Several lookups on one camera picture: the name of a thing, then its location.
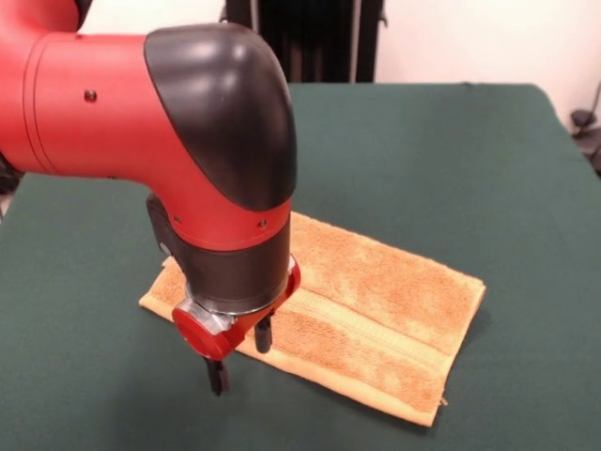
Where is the black equipment with cables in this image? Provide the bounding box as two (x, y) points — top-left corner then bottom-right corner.
(0, 157), (23, 194)

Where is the orange terry towel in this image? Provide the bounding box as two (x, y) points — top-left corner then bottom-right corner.
(138, 210), (487, 428)

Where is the dark green table cloth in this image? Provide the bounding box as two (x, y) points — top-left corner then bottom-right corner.
(0, 82), (601, 451)

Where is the black robot stand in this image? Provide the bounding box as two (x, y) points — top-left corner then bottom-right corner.
(220, 0), (389, 85)

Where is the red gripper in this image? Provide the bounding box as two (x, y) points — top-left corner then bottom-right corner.
(171, 256), (302, 397)

